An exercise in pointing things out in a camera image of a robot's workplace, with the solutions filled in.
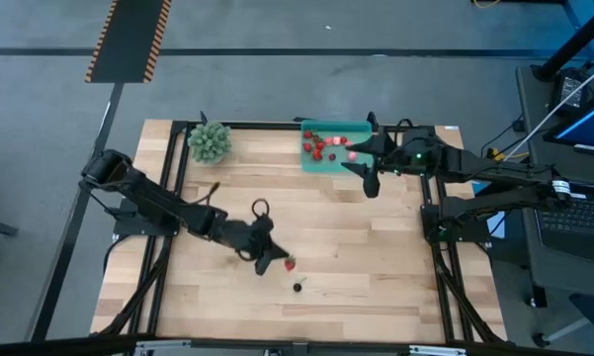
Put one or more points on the blue box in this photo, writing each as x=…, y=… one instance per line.
x=498, y=225

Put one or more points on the black frame beam with brackets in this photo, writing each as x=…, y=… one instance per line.
x=54, y=348

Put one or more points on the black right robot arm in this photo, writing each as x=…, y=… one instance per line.
x=499, y=170

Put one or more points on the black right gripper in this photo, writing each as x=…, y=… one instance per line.
x=415, y=148

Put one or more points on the black vertical post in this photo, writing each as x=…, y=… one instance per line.
x=573, y=44

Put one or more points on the grey equipment cart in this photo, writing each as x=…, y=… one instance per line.
x=563, y=277

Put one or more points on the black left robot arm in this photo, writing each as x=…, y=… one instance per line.
x=168, y=207

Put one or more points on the black aluminium table frame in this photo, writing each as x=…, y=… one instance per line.
x=262, y=125

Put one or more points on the teal plastic tupperware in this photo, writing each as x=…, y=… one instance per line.
x=326, y=167

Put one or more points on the black power adapter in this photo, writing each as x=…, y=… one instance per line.
x=569, y=91

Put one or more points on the black laptop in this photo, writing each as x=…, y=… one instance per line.
x=578, y=222

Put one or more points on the large red toy strawberry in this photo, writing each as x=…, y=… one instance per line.
x=290, y=265

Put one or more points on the black toy cherry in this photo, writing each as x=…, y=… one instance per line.
x=297, y=287

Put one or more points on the monitor with blue screen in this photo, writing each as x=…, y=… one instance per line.
x=593, y=126

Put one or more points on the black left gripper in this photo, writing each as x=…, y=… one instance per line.
x=252, y=240

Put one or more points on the green artificial potted plant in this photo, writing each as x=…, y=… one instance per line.
x=208, y=142

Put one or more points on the black orange-striped floor ramp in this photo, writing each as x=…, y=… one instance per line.
x=128, y=39

